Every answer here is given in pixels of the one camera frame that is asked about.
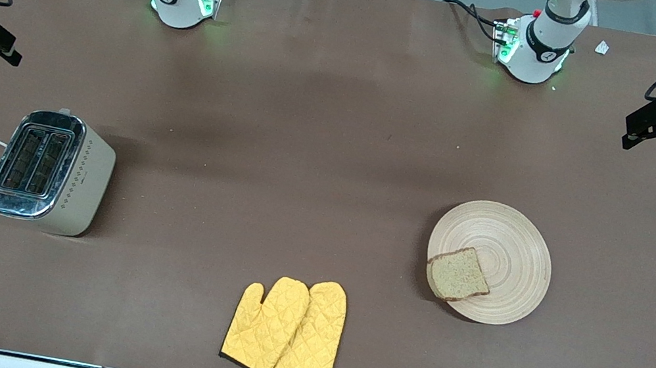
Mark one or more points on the brown bread slice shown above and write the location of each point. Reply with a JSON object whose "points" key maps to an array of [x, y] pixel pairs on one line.
{"points": [[459, 276]]}

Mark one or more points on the small white paper scrap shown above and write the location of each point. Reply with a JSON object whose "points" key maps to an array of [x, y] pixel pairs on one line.
{"points": [[602, 47]]}

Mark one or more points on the beige chrome two-slot toaster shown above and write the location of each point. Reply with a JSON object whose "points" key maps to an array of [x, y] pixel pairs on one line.
{"points": [[87, 190]]}

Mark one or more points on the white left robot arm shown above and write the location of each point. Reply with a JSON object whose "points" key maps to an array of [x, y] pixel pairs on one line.
{"points": [[542, 60]]}

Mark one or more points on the round pale wooden plate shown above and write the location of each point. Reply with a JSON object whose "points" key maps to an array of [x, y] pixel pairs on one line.
{"points": [[511, 241]]}

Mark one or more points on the yellow quilted oven mitt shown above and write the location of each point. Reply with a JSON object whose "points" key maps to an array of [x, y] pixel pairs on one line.
{"points": [[319, 336], [260, 332]]}

